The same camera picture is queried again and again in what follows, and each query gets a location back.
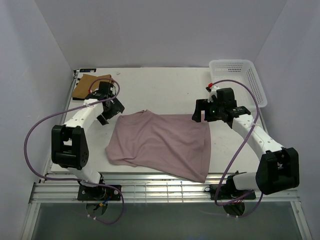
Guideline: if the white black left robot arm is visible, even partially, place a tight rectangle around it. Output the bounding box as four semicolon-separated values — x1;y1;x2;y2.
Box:
51;78;125;200

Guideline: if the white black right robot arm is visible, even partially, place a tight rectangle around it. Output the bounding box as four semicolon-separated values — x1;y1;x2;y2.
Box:
192;83;300;199

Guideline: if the white plastic perforated basket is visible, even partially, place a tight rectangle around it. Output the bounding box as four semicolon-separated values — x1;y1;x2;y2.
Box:
209;59;268;110

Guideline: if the black white striped tank top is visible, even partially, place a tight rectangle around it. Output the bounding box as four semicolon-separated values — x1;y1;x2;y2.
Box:
71;97;85;102

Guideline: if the tan tank top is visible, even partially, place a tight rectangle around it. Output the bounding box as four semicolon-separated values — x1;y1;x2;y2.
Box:
72;74;114;99

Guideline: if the mauve tank top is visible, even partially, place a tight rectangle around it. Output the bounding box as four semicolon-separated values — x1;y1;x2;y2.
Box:
105;110;211;183

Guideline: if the aluminium rail frame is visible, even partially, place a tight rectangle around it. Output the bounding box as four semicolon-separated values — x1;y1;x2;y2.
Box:
21;172;312;240

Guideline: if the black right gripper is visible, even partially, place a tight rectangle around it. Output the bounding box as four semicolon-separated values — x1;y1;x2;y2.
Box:
191;98;224;123

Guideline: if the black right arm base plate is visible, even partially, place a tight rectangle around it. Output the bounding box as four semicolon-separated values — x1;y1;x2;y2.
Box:
205;184;247;200

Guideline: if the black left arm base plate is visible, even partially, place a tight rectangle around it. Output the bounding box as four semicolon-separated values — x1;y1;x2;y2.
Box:
77;185;122;202

